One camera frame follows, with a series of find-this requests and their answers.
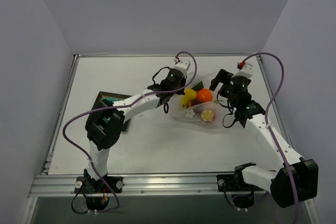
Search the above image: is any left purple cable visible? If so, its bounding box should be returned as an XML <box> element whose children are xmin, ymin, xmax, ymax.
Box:
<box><xmin>62</xmin><ymin>51</ymin><xmax>198</xmax><ymax>213</ymax></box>

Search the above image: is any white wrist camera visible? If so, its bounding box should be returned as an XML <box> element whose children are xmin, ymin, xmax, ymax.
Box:
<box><xmin>174</xmin><ymin>58</ymin><xmax>191</xmax><ymax>78</ymax></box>
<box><xmin>235</xmin><ymin>62</ymin><xmax>253</xmax><ymax>79</ymax></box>

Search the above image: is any orange fake fruit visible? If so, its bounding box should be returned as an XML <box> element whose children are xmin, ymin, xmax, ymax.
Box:
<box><xmin>196</xmin><ymin>89</ymin><xmax>213</xmax><ymax>103</ymax></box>

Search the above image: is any translucent plastic bag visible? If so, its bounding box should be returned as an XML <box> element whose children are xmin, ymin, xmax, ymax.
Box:
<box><xmin>168</xmin><ymin>72</ymin><xmax>229</xmax><ymax>129</ymax></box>

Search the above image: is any purple cable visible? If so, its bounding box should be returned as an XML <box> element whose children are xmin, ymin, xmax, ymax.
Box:
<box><xmin>240</xmin><ymin>51</ymin><xmax>301</xmax><ymax>224</ymax></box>
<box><xmin>62</xmin><ymin>51</ymin><xmax>198</xmax><ymax>213</ymax></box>

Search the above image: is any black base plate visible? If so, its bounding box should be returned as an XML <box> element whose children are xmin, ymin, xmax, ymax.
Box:
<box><xmin>216</xmin><ymin>173</ymin><xmax>262</xmax><ymax>192</ymax></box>
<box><xmin>74</xmin><ymin>175</ymin><xmax>124</xmax><ymax>194</ymax></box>

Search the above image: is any teal rectangular tray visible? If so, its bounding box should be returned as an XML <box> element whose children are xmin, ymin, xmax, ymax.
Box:
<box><xmin>92</xmin><ymin>91</ymin><xmax>130</xmax><ymax>128</ymax></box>

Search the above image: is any red fake apple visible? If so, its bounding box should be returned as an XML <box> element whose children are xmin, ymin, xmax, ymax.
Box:
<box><xmin>207</xmin><ymin>112</ymin><xmax>218</xmax><ymax>125</ymax></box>

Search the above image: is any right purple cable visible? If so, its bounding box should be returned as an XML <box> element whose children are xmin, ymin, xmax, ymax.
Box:
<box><xmin>240</xmin><ymin>51</ymin><xmax>301</xmax><ymax>224</ymax></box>

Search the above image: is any yellow fake pear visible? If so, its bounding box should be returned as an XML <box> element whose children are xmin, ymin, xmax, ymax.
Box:
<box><xmin>181</xmin><ymin>89</ymin><xmax>197</xmax><ymax>106</ymax></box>

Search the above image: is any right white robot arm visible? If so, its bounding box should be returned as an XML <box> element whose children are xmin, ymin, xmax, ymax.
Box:
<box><xmin>210</xmin><ymin>69</ymin><xmax>318</xmax><ymax>208</ymax></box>

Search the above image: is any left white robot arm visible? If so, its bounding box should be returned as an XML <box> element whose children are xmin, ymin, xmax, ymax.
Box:
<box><xmin>85</xmin><ymin>67</ymin><xmax>188</xmax><ymax>192</ymax></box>

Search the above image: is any aluminium front rail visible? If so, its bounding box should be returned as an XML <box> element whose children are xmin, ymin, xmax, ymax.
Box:
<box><xmin>29</xmin><ymin>172</ymin><xmax>264</xmax><ymax>197</ymax></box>

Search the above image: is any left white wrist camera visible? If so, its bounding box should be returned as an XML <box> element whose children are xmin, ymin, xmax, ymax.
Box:
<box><xmin>174</xmin><ymin>58</ymin><xmax>191</xmax><ymax>78</ymax></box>

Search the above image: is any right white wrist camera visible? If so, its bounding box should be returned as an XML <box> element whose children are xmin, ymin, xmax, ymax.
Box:
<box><xmin>235</xmin><ymin>62</ymin><xmax>253</xmax><ymax>79</ymax></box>

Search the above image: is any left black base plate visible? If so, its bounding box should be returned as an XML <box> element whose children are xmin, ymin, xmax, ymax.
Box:
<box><xmin>74</xmin><ymin>175</ymin><xmax>124</xmax><ymax>194</ymax></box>

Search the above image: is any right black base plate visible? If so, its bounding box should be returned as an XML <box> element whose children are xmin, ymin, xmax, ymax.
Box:
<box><xmin>216</xmin><ymin>173</ymin><xmax>262</xmax><ymax>192</ymax></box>

